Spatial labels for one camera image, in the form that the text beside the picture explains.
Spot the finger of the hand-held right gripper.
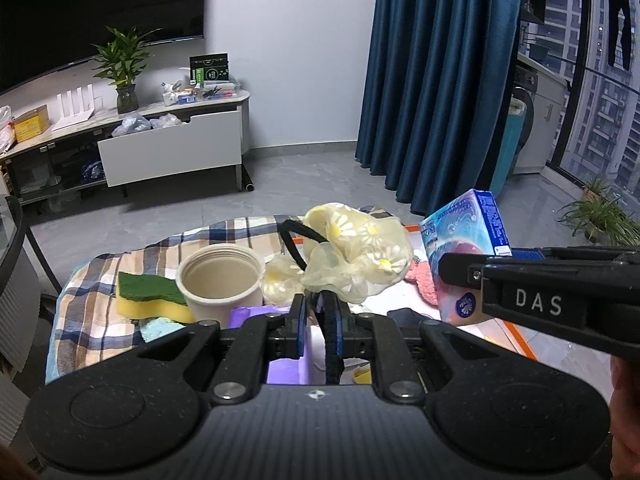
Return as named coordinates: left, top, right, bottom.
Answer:
left=439, top=251, right=516, bottom=293

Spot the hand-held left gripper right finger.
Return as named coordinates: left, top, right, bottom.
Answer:
left=320, top=290, right=503, bottom=407

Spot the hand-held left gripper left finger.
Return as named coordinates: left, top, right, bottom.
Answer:
left=136, top=293, right=308, bottom=407

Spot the blue tissue pack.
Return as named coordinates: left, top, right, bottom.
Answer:
left=419, top=189, right=513, bottom=326

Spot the daisy print yellow hair band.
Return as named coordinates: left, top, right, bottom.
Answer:
left=260, top=202, right=415, bottom=306

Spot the person's right hand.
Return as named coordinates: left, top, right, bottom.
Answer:
left=609, top=352, right=640, bottom=480

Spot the pink fuzzy cloth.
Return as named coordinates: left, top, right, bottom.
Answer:
left=404, top=260, right=441, bottom=307

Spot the dark blue cloth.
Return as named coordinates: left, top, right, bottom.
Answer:
left=386, top=307, right=443, bottom=328

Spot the balcony potted plant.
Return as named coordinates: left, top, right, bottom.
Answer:
left=557, top=175, right=640, bottom=248

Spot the white paper cup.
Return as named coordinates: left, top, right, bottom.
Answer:
left=176, top=245, right=265, bottom=328

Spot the teal cover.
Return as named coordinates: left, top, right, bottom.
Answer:
left=492, top=85, right=533, bottom=196

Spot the light blue cloth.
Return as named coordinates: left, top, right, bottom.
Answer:
left=139, top=317, right=188, bottom=343

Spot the yellow green sponge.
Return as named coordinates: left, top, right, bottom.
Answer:
left=117, top=271, right=197, bottom=324

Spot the white washing machine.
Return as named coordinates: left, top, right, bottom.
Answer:
left=510, top=55, right=571, bottom=176

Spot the blue curtain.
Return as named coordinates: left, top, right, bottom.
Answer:
left=355, top=0, right=523, bottom=216

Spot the plaid blanket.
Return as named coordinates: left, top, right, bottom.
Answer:
left=45, top=205, right=401, bottom=386

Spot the white television stand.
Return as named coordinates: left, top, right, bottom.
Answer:
left=0, top=89, right=251, bottom=206

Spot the white drawer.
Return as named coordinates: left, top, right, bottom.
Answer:
left=97, top=109, right=243, bottom=188

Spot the clear plastic container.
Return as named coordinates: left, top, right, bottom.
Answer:
left=161, top=80, right=240, bottom=107

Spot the green black box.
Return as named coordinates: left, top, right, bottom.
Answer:
left=189, top=53, right=231, bottom=86

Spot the hanging dark garment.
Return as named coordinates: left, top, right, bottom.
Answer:
left=605, top=0, right=633, bottom=68

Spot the grey ribbed stool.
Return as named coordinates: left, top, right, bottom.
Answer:
left=0, top=275, right=57, bottom=401

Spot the glass table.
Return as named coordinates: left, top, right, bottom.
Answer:
left=0, top=195, right=46, bottom=311

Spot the white router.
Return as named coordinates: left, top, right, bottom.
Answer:
left=52, top=86, right=97, bottom=131

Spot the potted bamboo plant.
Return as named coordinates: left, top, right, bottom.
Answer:
left=91, top=26, right=163, bottom=115

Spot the yellow cardboard box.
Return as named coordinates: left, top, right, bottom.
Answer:
left=12, top=105, right=52, bottom=143

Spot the white plastic bag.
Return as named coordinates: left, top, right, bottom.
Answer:
left=0, top=106, right=15, bottom=153

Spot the wall-mounted television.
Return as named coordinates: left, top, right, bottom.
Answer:
left=0, top=0, right=207, bottom=96

